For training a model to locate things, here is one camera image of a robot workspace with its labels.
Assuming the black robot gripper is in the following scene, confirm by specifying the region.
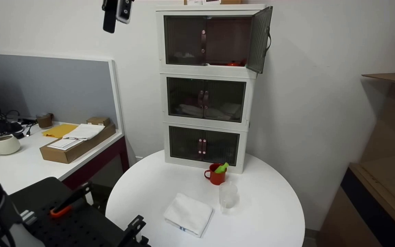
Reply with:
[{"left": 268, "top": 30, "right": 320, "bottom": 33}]
[{"left": 102, "top": 0, "right": 135, "bottom": 33}]

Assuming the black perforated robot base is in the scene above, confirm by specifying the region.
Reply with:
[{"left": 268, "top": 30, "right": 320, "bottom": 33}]
[{"left": 11, "top": 177, "right": 128, "bottom": 247}]

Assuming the white three-tier storage cabinet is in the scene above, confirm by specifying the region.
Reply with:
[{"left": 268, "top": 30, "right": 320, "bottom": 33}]
[{"left": 157, "top": 4, "right": 271, "bottom": 173}]

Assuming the white framed partition panel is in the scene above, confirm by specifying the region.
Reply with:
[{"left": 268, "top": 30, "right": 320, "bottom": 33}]
[{"left": 0, "top": 53, "right": 124, "bottom": 130}]

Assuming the open cardboard tray box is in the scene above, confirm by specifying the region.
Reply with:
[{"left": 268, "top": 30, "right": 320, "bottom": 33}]
[{"left": 40, "top": 116, "right": 116, "bottom": 163}]

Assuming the small brown cup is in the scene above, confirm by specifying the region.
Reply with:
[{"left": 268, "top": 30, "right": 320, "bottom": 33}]
[{"left": 37, "top": 112, "right": 54, "bottom": 127}]

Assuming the yellow notepad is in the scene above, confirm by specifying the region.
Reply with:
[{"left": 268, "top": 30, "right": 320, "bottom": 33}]
[{"left": 43, "top": 123, "right": 76, "bottom": 138}]

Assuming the white office desk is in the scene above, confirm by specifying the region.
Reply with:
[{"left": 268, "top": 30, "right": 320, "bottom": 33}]
[{"left": 0, "top": 126, "right": 129, "bottom": 195}]

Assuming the green item in mug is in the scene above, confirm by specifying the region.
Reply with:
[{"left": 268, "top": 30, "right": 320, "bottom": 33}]
[{"left": 214, "top": 162, "right": 229, "bottom": 174}]

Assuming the red mug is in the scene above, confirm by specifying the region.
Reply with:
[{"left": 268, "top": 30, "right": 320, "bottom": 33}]
[{"left": 205, "top": 163, "right": 227, "bottom": 185}]

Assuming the round white table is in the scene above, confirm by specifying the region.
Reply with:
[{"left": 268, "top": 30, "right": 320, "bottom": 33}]
[{"left": 105, "top": 148, "right": 308, "bottom": 247}]

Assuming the white folded cloth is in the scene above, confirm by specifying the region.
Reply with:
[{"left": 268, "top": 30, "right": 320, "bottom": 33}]
[{"left": 164, "top": 193, "right": 213, "bottom": 236}]

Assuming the clear plastic cup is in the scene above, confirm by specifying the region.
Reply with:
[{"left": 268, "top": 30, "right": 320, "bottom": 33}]
[{"left": 220, "top": 181, "right": 239, "bottom": 210}]

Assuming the black clamp orange handle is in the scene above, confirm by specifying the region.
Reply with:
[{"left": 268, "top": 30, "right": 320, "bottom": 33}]
[{"left": 50, "top": 182, "right": 91, "bottom": 218}]

